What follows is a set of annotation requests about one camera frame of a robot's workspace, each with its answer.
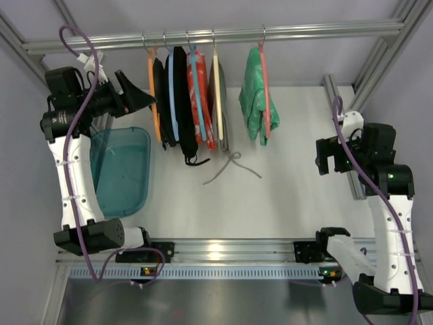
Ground black trousers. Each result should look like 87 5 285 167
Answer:
153 58 177 150

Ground orange clothes hanger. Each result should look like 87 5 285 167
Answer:
142 33 162 142

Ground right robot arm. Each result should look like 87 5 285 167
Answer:
316 123 432 321

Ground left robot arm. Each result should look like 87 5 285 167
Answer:
40 66 156 256

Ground light blue clothes hanger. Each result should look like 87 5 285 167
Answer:
163 32 179 142

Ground black garment on blue hanger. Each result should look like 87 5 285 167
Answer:
165 46 210 167

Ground pink clothes hanger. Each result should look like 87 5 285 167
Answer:
251 25 273 146

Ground teal plastic bin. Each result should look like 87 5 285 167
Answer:
90 127 151 219

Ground red patterned garment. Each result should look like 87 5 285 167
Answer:
187 49 217 152

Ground green garment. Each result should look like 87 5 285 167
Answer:
238 45 280 146

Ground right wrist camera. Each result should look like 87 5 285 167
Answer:
340 111 364 142

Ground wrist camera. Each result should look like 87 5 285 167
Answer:
77 50 109 83
340 111 364 142

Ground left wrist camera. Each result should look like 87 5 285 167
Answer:
77 50 109 83

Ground grey brown garment with drawstring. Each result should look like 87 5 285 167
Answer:
202 63 262 186

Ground left aluminium frame post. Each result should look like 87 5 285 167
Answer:
0 0 119 136

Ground aluminium hanging rail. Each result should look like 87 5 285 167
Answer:
21 18 405 57

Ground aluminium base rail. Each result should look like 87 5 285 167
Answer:
55 237 421 265

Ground slotted cable duct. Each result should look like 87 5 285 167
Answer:
67 264 342 280

